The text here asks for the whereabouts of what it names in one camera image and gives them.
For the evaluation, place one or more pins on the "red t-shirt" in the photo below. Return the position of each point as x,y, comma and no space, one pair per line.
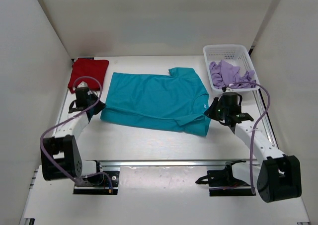
88,67

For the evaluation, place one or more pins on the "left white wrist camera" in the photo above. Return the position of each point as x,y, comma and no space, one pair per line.
82,84

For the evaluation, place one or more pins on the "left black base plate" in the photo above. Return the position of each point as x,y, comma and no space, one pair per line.
106,183

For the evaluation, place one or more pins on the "white plastic basket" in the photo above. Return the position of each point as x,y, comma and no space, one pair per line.
237,55

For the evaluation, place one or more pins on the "aluminium front rail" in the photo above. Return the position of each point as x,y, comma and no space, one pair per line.
163,163

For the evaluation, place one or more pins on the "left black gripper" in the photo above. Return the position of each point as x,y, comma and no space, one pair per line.
97,106

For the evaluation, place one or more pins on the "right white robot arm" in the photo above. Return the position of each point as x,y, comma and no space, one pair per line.
274,175

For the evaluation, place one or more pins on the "lavender t-shirt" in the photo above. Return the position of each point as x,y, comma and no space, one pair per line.
225,74

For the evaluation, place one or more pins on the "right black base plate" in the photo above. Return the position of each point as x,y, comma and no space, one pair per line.
220,185

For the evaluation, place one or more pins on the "teal t-shirt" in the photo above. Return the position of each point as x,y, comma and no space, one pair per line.
174,102

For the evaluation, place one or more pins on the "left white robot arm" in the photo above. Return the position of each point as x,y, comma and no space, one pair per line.
60,156

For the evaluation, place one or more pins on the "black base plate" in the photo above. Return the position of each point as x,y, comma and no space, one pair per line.
220,185
106,183

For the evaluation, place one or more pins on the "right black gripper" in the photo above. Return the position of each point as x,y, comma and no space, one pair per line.
212,110

